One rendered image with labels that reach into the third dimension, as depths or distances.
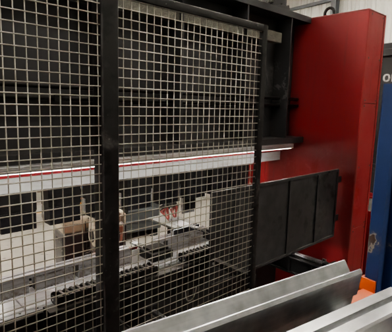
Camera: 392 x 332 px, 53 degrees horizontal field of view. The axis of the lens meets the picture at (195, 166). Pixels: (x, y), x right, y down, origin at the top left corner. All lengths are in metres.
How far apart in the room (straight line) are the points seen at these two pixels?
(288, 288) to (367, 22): 2.24
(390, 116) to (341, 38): 2.01
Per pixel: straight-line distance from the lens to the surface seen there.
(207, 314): 0.45
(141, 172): 2.02
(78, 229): 3.26
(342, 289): 0.58
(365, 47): 2.62
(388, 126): 0.70
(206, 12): 1.28
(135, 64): 1.90
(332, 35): 2.73
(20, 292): 1.90
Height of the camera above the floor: 1.71
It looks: 9 degrees down
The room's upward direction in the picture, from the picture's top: 1 degrees clockwise
